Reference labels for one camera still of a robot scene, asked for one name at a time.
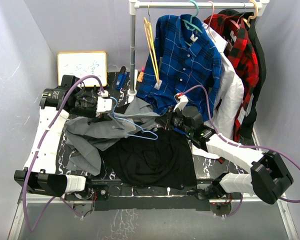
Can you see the red black plaid shirt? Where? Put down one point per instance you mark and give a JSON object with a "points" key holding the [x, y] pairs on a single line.
{"points": [[242, 56]]}

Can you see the aluminium frame rail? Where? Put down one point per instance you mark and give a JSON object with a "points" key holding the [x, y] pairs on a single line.
{"points": [[59, 219]]}

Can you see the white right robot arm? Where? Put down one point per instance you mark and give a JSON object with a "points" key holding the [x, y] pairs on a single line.
{"points": [[266, 173]]}

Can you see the black shirt on table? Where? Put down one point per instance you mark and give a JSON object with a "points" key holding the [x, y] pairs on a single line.
{"points": [[164, 162]]}

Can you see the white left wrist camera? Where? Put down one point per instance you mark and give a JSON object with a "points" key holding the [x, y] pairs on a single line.
{"points": [[104, 103]]}

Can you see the pink hanger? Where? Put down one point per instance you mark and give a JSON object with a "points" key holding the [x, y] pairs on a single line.
{"points": [[210, 19]]}

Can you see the blue plaid shirt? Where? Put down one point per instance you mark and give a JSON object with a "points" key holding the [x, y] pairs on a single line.
{"points": [[163, 97]]}

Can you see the yellow plastic hanger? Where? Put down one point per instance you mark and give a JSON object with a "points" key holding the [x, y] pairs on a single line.
{"points": [[150, 42]]}

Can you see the blue stapler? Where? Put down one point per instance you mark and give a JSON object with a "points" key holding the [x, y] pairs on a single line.
{"points": [[121, 78]]}

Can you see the metal clothes rack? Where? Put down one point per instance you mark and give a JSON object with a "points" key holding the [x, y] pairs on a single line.
{"points": [[258, 6]]}

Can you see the orange small object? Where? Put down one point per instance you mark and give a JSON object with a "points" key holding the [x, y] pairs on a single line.
{"points": [[140, 77]]}

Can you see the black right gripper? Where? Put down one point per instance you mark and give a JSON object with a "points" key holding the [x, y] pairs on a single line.
{"points": [[164, 120]]}

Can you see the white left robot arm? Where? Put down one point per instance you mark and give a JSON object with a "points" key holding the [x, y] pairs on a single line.
{"points": [[70, 98]]}

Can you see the yellow framed whiteboard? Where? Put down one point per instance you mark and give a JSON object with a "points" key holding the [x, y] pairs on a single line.
{"points": [[81, 64]]}

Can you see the light blue wire hanger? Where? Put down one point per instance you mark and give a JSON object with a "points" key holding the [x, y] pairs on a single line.
{"points": [[113, 114]]}

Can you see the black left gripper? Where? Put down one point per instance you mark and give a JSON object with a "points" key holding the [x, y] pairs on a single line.
{"points": [[102, 117]]}

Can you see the white shirt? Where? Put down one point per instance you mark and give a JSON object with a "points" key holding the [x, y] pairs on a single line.
{"points": [[230, 95]]}

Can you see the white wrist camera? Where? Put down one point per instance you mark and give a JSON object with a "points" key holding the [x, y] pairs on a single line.
{"points": [[104, 103], [181, 102]]}

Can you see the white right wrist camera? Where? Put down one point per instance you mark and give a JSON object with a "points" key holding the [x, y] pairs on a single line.
{"points": [[181, 102]]}

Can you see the black hanging garment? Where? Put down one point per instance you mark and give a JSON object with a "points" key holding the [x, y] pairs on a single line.
{"points": [[251, 112]]}

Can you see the grey shirt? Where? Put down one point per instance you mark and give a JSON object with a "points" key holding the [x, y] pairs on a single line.
{"points": [[90, 139]]}

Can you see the teal plastic hanger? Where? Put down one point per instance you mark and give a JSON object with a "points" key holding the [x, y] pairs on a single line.
{"points": [[190, 25]]}

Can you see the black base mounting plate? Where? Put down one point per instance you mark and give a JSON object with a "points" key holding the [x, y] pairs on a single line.
{"points": [[105, 195]]}

